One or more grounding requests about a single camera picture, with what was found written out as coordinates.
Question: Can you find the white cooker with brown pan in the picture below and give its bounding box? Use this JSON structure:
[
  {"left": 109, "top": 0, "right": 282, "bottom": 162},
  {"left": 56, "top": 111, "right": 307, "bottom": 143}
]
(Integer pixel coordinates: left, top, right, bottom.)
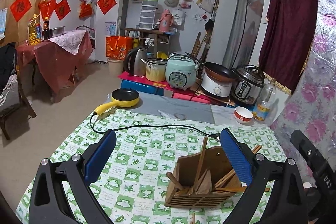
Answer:
[{"left": 186, "top": 53, "right": 238, "bottom": 98}]

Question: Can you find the beige waste bin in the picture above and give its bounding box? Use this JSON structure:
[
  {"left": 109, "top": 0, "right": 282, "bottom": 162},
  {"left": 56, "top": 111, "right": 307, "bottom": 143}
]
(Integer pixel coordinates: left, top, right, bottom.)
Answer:
[{"left": 108, "top": 58, "right": 123, "bottom": 77}]

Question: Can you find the mint green rice cooker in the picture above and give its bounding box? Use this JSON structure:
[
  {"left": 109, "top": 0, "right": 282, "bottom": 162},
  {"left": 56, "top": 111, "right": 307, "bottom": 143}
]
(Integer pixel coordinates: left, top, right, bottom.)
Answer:
[{"left": 165, "top": 53, "right": 199, "bottom": 90}]

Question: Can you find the red gift bag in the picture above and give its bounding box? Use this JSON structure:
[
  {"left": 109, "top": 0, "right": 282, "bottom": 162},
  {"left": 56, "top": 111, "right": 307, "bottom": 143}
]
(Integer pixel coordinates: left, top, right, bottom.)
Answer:
[{"left": 105, "top": 36, "right": 133, "bottom": 60}]

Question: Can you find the wooden utensil holder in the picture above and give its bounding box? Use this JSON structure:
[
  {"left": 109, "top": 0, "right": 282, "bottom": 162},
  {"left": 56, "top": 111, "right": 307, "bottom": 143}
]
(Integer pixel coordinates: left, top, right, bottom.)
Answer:
[{"left": 165, "top": 146, "right": 242, "bottom": 209}]

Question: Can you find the steel electric kettle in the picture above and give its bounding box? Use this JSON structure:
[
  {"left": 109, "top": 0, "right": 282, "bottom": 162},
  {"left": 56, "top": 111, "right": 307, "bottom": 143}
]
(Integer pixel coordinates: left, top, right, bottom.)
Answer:
[{"left": 123, "top": 46, "right": 147, "bottom": 77}]

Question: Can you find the yellow cooking oil bottle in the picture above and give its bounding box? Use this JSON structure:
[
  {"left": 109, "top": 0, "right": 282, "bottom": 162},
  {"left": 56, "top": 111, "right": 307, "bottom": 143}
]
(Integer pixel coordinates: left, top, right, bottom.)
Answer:
[{"left": 27, "top": 14, "right": 41, "bottom": 45}]

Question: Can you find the clear plastic oil bottle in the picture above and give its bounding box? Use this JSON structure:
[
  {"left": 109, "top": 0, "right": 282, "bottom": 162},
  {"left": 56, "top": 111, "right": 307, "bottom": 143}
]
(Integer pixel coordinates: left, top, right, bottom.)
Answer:
[{"left": 252, "top": 82, "right": 276, "bottom": 122}]

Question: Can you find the black power cable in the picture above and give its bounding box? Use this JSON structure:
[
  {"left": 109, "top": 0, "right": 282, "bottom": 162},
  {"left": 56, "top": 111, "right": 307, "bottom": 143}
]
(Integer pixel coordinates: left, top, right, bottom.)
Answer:
[{"left": 89, "top": 111, "right": 221, "bottom": 140}]

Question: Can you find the yellow electric frying pan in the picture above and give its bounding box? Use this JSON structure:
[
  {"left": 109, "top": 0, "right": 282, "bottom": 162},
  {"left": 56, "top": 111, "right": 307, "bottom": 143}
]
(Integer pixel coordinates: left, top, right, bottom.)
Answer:
[{"left": 93, "top": 88, "right": 139, "bottom": 115}]

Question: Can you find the pink thermos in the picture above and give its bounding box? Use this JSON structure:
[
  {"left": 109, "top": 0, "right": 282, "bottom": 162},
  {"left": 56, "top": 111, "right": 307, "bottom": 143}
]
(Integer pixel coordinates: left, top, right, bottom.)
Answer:
[{"left": 159, "top": 9, "right": 174, "bottom": 32}]

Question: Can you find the yellow enamel pot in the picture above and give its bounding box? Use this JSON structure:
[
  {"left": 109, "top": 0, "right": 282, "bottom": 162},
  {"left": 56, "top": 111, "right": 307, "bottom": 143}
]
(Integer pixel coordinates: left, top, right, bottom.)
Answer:
[{"left": 141, "top": 57, "right": 167, "bottom": 83}]

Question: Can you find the red white bowl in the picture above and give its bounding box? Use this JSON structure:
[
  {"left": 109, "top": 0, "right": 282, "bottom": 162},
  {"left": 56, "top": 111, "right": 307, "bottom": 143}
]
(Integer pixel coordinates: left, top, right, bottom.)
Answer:
[{"left": 234, "top": 106, "right": 253, "bottom": 124}]

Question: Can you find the white refrigerator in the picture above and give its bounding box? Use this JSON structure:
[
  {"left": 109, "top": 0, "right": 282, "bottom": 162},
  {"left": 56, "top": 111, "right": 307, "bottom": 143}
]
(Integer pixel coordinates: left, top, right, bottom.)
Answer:
[{"left": 94, "top": 0, "right": 129, "bottom": 62}]

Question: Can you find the silver black pressure cooker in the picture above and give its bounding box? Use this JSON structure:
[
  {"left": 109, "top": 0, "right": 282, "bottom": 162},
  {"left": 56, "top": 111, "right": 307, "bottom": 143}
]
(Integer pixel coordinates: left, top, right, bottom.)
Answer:
[{"left": 231, "top": 65, "right": 265, "bottom": 105}]

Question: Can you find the red cloth covered table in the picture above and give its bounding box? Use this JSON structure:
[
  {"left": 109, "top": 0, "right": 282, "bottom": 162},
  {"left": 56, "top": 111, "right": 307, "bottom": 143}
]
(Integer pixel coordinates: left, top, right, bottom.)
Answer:
[{"left": 17, "top": 30, "right": 93, "bottom": 94}]

